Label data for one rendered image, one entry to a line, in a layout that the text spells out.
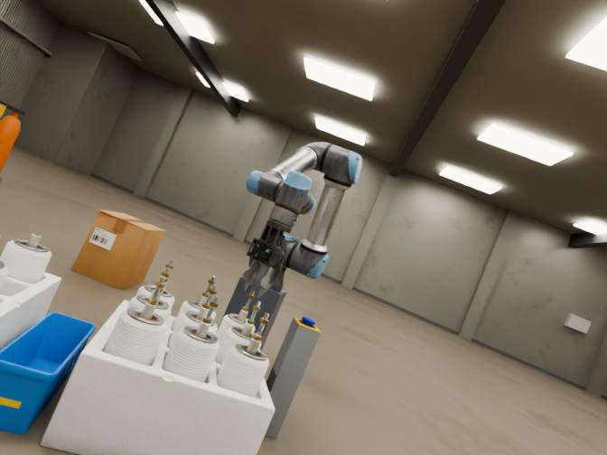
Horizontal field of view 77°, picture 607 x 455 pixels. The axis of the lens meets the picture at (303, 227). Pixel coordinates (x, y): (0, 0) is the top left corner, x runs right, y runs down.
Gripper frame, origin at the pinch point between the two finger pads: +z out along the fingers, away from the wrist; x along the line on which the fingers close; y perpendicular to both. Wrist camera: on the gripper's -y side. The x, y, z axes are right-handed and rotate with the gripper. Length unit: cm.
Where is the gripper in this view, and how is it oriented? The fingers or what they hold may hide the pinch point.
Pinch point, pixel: (255, 290)
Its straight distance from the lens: 110.5
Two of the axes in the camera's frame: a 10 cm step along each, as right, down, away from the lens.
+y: -2.7, -1.6, -9.5
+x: 8.8, 3.6, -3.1
